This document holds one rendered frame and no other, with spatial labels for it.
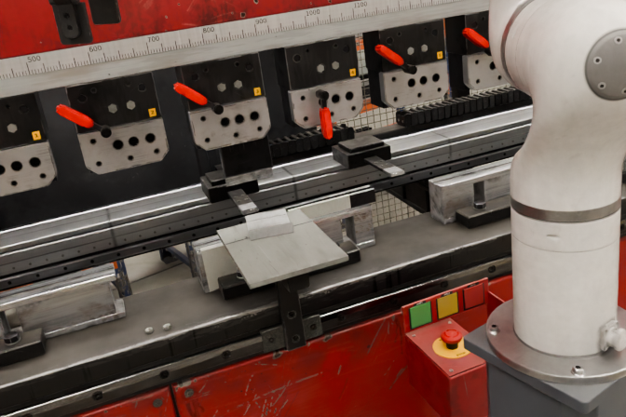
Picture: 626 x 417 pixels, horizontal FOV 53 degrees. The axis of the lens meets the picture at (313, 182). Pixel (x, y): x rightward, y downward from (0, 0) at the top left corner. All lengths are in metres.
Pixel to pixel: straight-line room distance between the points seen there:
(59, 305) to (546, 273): 0.90
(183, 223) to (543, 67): 1.08
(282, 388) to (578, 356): 0.69
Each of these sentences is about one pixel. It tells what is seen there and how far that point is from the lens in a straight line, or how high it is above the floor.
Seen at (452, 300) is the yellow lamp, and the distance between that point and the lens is 1.30.
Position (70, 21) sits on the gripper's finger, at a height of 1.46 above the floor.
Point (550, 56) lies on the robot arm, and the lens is 0.64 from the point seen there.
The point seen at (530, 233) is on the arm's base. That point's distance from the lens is 0.76.
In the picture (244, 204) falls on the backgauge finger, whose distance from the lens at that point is 1.39.
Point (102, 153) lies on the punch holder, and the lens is 1.19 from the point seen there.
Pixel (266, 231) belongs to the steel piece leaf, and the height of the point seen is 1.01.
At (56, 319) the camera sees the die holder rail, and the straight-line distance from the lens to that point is 1.32.
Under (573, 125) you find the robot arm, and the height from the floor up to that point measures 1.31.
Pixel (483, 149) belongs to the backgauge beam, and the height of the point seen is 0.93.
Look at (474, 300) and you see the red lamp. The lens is 1.33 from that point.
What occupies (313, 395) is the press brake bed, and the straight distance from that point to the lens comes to 1.38.
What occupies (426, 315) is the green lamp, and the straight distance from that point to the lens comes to 1.28.
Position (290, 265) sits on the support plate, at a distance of 1.09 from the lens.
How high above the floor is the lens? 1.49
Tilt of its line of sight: 19 degrees down
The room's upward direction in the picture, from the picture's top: 8 degrees counter-clockwise
